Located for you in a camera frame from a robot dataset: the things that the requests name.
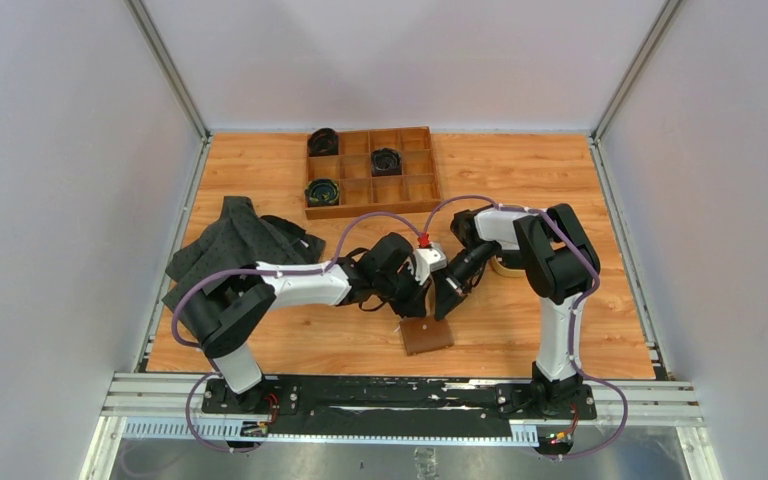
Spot yellow oval card tray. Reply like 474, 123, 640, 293
490, 256, 525, 278

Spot black-green coiled belt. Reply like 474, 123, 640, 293
305, 178, 340, 208

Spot brown leather card holder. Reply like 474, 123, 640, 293
399, 317, 454, 356

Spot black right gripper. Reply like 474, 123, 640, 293
431, 241, 500, 321

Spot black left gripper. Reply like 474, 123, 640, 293
374, 261, 431, 318

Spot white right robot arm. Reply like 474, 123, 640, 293
432, 203, 600, 418

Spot dark grey dotted cloth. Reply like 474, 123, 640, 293
162, 196, 326, 311

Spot black coiled belt middle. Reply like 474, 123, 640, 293
370, 147, 402, 177

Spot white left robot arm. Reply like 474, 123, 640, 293
173, 233, 447, 413

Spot wooden compartment tray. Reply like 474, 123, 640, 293
303, 126, 442, 220

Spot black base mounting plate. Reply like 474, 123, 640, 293
199, 375, 597, 438

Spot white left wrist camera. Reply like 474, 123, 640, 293
409, 242, 448, 285

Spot black coiled belt top-left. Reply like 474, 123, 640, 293
307, 127, 339, 157

